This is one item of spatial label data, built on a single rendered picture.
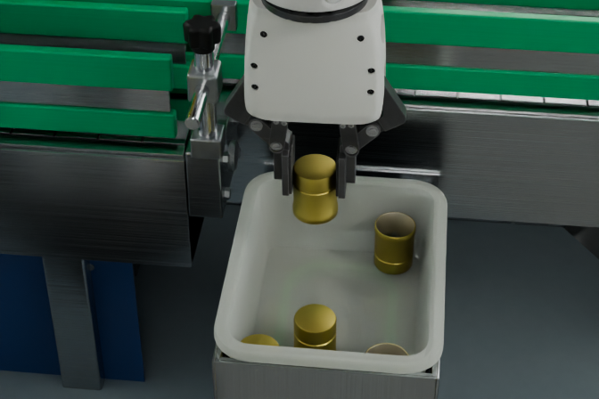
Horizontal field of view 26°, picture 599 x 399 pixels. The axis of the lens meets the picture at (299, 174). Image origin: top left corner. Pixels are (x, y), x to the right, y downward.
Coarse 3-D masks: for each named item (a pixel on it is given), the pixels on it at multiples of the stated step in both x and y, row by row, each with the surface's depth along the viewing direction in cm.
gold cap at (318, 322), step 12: (300, 312) 103; (312, 312) 103; (324, 312) 103; (300, 324) 102; (312, 324) 102; (324, 324) 102; (300, 336) 102; (312, 336) 102; (324, 336) 102; (312, 348) 103; (324, 348) 103
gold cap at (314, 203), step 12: (312, 156) 100; (324, 156) 100; (300, 168) 99; (312, 168) 99; (324, 168) 99; (300, 180) 98; (312, 180) 98; (324, 180) 98; (300, 192) 99; (312, 192) 99; (324, 192) 99; (300, 204) 100; (312, 204) 99; (324, 204) 100; (336, 204) 101; (300, 216) 101; (312, 216) 100; (324, 216) 100
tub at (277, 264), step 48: (384, 192) 112; (432, 192) 111; (240, 240) 106; (288, 240) 116; (336, 240) 116; (432, 240) 106; (240, 288) 103; (288, 288) 112; (336, 288) 112; (384, 288) 112; (432, 288) 102; (240, 336) 103; (288, 336) 107; (336, 336) 107; (384, 336) 107; (432, 336) 97
